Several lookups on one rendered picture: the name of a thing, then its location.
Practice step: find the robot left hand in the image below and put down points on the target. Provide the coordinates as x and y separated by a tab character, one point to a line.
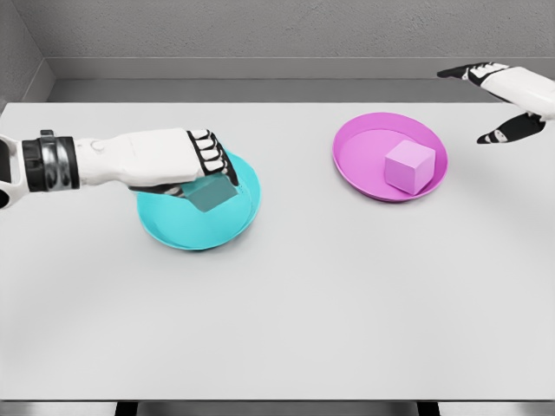
156	156

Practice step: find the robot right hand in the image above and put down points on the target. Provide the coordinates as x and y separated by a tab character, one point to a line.
516	89

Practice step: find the cyan block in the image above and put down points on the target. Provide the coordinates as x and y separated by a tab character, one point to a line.
211	195

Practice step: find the cyan plate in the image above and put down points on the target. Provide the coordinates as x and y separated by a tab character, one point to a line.
204	225

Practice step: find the pink block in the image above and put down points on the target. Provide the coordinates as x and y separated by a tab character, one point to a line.
409	167

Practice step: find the pink plate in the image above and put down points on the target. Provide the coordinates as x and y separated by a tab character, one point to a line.
364	151

